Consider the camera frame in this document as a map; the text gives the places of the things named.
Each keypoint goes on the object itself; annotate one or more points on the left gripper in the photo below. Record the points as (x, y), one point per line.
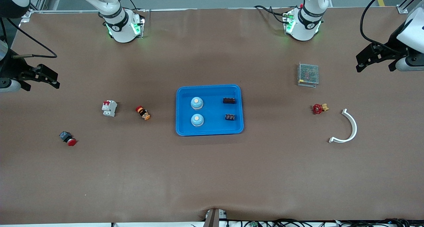
(392, 45)

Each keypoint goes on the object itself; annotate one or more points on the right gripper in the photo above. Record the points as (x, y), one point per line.
(12, 69)

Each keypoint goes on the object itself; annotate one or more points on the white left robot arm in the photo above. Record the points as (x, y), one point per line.
(308, 22)

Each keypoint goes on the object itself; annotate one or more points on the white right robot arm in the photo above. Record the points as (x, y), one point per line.
(121, 25)

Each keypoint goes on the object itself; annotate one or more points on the red mushroom push button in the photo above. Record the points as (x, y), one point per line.
(68, 138)

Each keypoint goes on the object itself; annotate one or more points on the white curved plastic clamp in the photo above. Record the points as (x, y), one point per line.
(355, 127)

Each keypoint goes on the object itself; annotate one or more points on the metal mesh power supply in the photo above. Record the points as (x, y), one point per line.
(308, 74)

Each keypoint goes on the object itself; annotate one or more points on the white red circuit breaker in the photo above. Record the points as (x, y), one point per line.
(109, 108)

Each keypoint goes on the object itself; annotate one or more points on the brass valve red handwheel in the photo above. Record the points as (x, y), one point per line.
(317, 108)

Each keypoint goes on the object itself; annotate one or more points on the blue plastic tray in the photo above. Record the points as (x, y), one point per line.
(215, 109)

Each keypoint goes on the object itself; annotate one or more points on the brown table mat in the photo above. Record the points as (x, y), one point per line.
(212, 170)

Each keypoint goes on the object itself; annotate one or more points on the orange black emergency stop switch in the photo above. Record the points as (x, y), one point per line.
(143, 113)

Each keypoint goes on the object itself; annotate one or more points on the aluminium table edge rail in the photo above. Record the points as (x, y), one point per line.
(198, 10)

